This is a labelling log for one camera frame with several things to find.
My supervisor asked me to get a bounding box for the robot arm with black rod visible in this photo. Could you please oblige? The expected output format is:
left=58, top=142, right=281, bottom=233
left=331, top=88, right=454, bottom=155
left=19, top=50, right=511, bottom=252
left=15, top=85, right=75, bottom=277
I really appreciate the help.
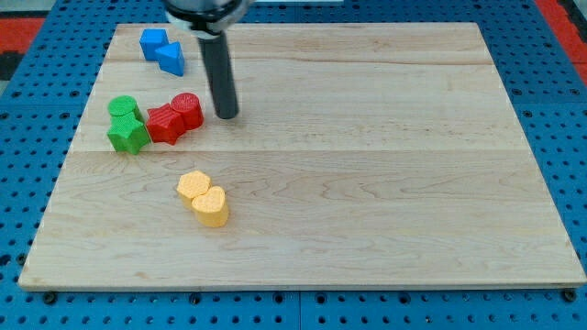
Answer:
left=162, top=0, right=253, bottom=119

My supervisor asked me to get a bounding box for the wooden board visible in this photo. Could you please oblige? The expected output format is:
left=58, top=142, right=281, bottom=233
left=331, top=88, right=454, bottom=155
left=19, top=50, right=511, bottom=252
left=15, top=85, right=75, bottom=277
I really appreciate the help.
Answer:
left=18, top=23, right=586, bottom=292

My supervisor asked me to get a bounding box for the yellow heart block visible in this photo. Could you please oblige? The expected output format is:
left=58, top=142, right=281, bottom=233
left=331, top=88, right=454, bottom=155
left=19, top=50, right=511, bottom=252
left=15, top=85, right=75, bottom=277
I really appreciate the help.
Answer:
left=191, top=186, right=229, bottom=227

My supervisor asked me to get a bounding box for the yellow hexagon block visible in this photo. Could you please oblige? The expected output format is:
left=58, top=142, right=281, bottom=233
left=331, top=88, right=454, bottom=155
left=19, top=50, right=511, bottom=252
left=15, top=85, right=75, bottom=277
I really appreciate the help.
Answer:
left=176, top=170, right=212, bottom=209

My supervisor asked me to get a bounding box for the red cylinder block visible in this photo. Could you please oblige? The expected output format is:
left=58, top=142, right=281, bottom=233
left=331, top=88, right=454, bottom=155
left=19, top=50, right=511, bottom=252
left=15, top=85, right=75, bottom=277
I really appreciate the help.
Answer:
left=171, top=93, right=204, bottom=130

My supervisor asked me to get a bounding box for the red star block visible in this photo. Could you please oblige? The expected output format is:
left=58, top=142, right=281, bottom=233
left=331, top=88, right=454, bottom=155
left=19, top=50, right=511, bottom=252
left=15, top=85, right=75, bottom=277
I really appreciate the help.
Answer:
left=146, top=104, right=186, bottom=145

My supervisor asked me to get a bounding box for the blue triangle block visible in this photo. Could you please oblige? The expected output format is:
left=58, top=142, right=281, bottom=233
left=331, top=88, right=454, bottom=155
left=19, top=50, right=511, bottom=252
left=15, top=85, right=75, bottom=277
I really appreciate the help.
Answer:
left=155, top=42, right=184, bottom=76

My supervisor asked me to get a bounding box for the green star block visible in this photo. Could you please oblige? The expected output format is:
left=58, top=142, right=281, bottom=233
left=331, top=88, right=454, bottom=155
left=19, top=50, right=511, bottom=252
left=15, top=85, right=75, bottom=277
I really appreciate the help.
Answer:
left=107, top=113, right=150, bottom=155

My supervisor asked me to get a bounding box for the green cylinder block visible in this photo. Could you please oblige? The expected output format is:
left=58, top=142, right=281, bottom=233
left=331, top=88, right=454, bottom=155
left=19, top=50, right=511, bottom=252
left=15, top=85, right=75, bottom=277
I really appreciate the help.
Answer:
left=107, top=95, right=143, bottom=121

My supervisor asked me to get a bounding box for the blue cube block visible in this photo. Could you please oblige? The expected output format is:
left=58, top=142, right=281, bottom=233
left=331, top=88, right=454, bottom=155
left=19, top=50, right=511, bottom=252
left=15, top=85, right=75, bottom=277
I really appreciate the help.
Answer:
left=139, top=28, right=169, bottom=61

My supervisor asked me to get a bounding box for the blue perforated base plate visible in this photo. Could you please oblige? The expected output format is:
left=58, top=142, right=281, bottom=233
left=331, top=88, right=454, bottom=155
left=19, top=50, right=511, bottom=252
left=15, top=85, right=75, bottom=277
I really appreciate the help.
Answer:
left=1, top=1, right=586, bottom=329

